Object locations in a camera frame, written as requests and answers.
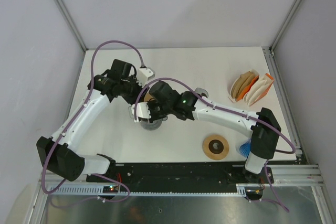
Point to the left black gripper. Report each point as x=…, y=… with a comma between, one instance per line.
x=133, y=99

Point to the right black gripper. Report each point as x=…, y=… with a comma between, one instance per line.
x=153, y=116

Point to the brown paper coffee filter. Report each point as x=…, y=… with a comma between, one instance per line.
x=148, y=97

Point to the glass server with handle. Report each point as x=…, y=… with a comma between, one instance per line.
x=150, y=124

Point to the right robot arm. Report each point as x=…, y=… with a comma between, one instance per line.
x=261, y=127

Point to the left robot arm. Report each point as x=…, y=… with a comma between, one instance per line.
x=58, y=153

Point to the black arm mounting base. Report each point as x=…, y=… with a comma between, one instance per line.
x=183, y=175

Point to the brown paper filter stack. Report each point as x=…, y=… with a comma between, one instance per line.
x=241, y=83

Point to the orange white filter holder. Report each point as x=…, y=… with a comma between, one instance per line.
x=250, y=87

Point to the white paper filter stack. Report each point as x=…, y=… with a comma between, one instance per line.
x=258, y=90

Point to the blue ribbed dripper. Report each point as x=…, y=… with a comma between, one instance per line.
x=244, y=149

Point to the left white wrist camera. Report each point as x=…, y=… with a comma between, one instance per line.
x=144, y=75

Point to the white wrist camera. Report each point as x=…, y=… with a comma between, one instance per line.
x=144, y=75
x=141, y=111

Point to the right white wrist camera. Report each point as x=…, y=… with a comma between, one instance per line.
x=141, y=111

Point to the white slotted cable duct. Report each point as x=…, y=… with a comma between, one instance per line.
x=111, y=190

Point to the aluminium frame rail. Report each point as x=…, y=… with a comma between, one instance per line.
x=297, y=175

